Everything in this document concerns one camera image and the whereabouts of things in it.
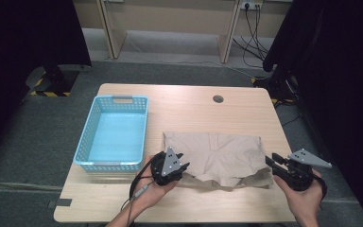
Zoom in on black power cable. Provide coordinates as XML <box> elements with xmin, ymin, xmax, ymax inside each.
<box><xmin>233</xmin><ymin>5</ymin><xmax>266</xmax><ymax>69</ymax></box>
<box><xmin>254</xmin><ymin>5</ymin><xmax>270</xmax><ymax>55</ymax></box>

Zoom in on grey tape strip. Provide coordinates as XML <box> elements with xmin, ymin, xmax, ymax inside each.
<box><xmin>47</xmin><ymin>198</ymin><xmax>74</xmax><ymax>209</ymax></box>

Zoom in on person's left hand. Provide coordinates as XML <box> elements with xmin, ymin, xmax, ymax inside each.
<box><xmin>133</xmin><ymin>154</ymin><xmax>179</xmax><ymax>212</ymax></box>

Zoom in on person's right hand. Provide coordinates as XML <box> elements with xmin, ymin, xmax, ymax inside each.
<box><xmin>273</xmin><ymin>169</ymin><xmax>324</xmax><ymax>220</ymax></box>

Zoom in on blue plastic basket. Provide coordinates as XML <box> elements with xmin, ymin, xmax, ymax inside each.
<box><xmin>73</xmin><ymin>95</ymin><xmax>149</xmax><ymax>173</ymax></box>

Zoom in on yellow black hazard tape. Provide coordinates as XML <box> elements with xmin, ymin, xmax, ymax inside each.
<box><xmin>29</xmin><ymin>77</ymin><xmax>71</xmax><ymax>98</ymax></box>

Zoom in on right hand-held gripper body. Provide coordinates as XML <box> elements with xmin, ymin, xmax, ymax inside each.
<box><xmin>275</xmin><ymin>148</ymin><xmax>333</xmax><ymax>192</ymax></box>

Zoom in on black stand base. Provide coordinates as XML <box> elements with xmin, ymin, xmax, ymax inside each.
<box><xmin>25</xmin><ymin>62</ymin><xmax>93</xmax><ymax>96</ymax></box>
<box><xmin>251</xmin><ymin>67</ymin><xmax>301</xmax><ymax>105</ymax></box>

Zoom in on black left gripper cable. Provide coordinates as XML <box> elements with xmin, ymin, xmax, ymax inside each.
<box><xmin>129</xmin><ymin>150</ymin><xmax>164</xmax><ymax>200</ymax></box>

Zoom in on white wall socket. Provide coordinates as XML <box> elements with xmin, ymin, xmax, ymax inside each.
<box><xmin>239</xmin><ymin>0</ymin><xmax>264</xmax><ymax>10</ymax></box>

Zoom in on black curtain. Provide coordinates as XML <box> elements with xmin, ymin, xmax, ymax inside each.
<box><xmin>262</xmin><ymin>0</ymin><xmax>363</xmax><ymax>227</ymax></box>
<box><xmin>0</xmin><ymin>0</ymin><xmax>93</xmax><ymax>171</ymax></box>

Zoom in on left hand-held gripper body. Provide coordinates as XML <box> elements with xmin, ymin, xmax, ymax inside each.
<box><xmin>150</xmin><ymin>146</ymin><xmax>190</xmax><ymax>187</ymax></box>

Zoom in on thin grey cable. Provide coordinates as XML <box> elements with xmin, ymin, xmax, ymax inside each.
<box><xmin>120</xmin><ymin>183</ymin><xmax>150</xmax><ymax>227</ymax></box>

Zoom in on beige short-sleeved shirt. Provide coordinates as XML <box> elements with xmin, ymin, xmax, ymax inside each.
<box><xmin>161</xmin><ymin>131</ymin><xmax>275</xmax><ymax>192</ymax></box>

